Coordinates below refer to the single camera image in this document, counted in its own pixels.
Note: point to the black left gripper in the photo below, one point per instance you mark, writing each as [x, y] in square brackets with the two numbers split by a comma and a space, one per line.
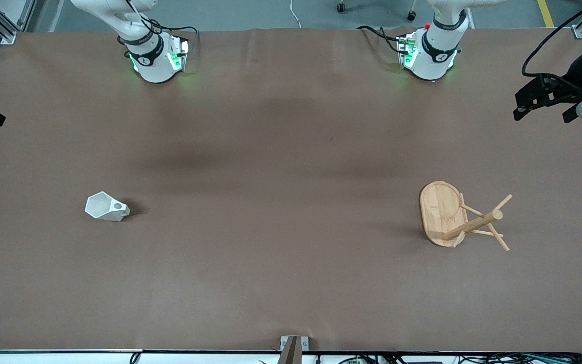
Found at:
[572, 83]

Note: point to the white faceted cup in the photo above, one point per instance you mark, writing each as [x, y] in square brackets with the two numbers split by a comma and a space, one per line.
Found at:
[104, 206]

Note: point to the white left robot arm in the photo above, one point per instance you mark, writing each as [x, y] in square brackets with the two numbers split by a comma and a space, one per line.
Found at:
[435, 50]

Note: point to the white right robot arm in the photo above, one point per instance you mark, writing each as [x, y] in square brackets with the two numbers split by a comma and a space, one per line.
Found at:
[152, 60]

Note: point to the wooden cup rack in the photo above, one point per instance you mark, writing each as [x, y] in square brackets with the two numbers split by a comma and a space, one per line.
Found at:
[440, 212]

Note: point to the black caster wheel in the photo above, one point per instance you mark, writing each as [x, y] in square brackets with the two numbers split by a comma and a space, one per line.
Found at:
[341, 7]
[411, 15]

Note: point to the brown table cover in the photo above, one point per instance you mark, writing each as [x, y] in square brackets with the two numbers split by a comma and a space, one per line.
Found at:
[291, 253]

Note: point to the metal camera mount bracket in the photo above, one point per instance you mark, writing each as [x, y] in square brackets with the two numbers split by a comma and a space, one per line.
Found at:
[291, 349]

